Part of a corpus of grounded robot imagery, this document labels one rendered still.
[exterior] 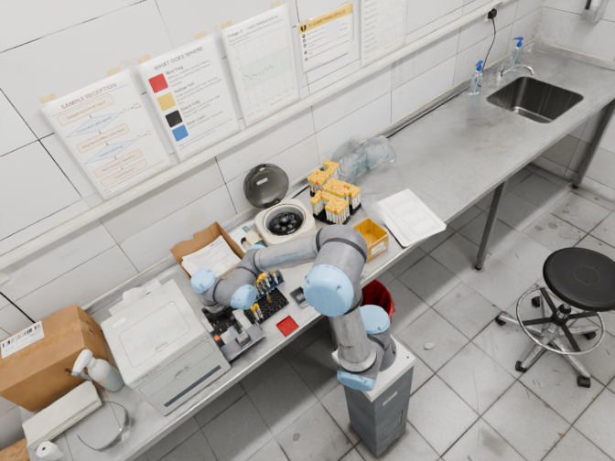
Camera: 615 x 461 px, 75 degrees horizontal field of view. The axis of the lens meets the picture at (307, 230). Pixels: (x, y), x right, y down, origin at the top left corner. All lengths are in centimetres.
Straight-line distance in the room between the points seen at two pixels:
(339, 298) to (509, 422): 170
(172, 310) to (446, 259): 199
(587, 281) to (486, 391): 78
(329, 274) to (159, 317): 73
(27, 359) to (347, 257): 127
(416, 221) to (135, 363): 128
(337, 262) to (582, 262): 153
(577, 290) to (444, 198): 69
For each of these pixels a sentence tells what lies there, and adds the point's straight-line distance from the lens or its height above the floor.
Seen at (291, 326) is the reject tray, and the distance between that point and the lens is 164.
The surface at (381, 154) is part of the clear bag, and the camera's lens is 219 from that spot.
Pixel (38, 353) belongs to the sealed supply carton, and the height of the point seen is 106.
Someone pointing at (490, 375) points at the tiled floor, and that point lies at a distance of 255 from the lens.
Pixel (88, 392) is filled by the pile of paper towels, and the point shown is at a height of 91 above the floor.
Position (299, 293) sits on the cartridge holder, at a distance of 170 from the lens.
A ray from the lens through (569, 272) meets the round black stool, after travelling 220.
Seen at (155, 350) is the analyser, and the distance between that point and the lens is 141.
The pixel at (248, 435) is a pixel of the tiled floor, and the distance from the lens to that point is 246.
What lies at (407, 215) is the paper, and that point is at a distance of 194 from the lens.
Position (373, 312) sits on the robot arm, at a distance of 134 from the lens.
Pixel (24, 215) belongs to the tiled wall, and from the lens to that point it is 169.
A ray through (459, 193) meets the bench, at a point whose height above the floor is 87.
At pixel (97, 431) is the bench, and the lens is 175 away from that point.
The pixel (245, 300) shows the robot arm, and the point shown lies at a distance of 120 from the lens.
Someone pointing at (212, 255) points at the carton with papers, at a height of 94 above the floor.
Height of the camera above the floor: 229
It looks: 47 degrees down
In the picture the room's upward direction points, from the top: 12 degrees counter-clockwise
